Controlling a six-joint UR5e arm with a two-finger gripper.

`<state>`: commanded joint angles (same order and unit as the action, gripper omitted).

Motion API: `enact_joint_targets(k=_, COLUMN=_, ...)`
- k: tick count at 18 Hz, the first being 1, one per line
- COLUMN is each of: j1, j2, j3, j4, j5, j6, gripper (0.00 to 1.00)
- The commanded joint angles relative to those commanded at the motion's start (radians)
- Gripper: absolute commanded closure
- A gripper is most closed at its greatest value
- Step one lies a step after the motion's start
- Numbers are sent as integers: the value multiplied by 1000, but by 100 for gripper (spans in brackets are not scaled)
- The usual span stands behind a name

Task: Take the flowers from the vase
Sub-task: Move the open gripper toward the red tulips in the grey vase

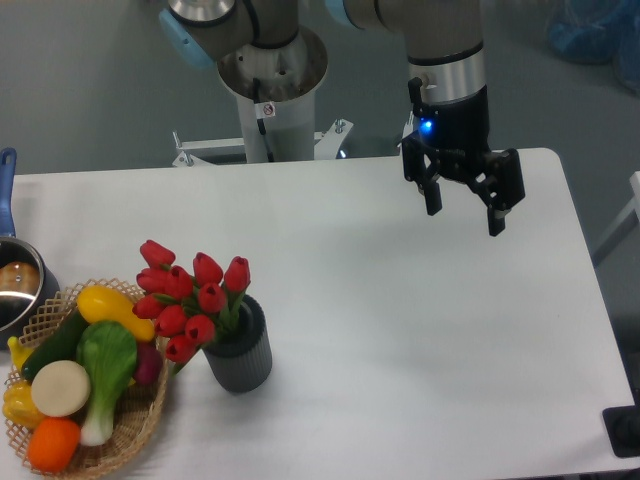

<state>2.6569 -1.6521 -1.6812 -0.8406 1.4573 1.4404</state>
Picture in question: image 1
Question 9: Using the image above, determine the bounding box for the purple red radish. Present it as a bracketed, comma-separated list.
[133, 343, 163, 386]

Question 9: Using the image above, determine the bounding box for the yellow squash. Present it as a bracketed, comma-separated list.
[76, 285, 155, 342]

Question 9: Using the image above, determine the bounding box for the green bok choy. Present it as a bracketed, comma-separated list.
[76, 320, 137, 447]

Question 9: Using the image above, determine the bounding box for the yellow banana tip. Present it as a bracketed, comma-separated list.
[7, 336, 34, 371]

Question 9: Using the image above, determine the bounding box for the dark grey ribbed vase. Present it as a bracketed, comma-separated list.
[203, 295, 273, 394]

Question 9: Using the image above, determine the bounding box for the black device table edge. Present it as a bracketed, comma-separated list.
[602, 406, 639, 458]

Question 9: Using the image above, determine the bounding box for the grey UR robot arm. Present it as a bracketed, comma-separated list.
[159, 1, 525, 235]

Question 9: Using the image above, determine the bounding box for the beige round disc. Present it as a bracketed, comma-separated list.
[31, 360, 91, 417]

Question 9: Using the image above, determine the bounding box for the steel pot blue handle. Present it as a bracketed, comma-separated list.
[1, 147, 59, 351]

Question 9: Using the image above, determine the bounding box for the woven wicker basket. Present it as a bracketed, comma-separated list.
[1, 279, 169, 479]

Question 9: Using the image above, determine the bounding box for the white furniture leg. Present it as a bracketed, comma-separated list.
[591, 171, 639, 268]

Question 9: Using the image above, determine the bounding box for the orange fruit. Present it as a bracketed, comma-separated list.
[27, 417, 80, 473]

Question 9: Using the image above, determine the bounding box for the yellow bell pepper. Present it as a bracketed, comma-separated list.
[2, 380, 46, 430]

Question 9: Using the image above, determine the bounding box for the red tulip bouquet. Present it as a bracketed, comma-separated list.
[132, 240, 251, 372]

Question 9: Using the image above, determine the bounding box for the dark green cucumber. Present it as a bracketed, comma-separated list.
[21, 310, 89, 382]

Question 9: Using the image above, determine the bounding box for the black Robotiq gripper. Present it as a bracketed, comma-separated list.
[401, 83, 525, 237]

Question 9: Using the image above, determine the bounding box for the blue plastic bag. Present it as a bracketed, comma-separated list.
[545, 1, 639, 94]

